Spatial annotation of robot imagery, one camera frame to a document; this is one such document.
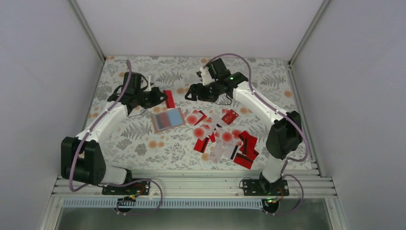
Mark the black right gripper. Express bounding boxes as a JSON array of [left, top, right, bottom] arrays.
[[185, 80, 220, 103]]

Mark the red VIP chip card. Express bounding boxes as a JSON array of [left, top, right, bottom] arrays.
[[155, 113, 170, 130]]

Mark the tan leather card holder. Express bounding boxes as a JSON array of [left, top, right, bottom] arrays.
[[151, 107, 186, 133]]

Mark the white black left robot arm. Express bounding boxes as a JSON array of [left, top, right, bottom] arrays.
[[61, 87, 168, 194]]

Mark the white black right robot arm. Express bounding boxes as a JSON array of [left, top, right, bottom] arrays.
[[185, 81, 303, 195]]

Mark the red card bottom of pile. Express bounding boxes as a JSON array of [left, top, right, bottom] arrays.
[[233, 153, 253, 170]]

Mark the floral patterned table mat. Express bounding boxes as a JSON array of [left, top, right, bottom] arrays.
[[73, 56, 313, 171]]

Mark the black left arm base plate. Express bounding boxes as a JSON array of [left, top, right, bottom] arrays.
[[102, 181, 151, 196]]

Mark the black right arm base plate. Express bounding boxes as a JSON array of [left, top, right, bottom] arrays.
[[240, 178, 290, 196]]

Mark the perforated grey cable duct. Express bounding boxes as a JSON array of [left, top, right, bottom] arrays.
[[61, 197, 262, 209]]

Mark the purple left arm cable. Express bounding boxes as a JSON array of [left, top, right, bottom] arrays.
[[69, 59, 163, 217]]

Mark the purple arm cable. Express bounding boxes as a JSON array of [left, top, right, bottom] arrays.
[[203, 53, 310, 217], [69, 59, 163, 217]]

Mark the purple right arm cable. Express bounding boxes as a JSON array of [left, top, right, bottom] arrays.
[[203, 53, 310, 217]]

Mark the aluminium rail frame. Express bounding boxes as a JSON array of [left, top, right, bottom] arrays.
[[52, 168, 338, 199]]

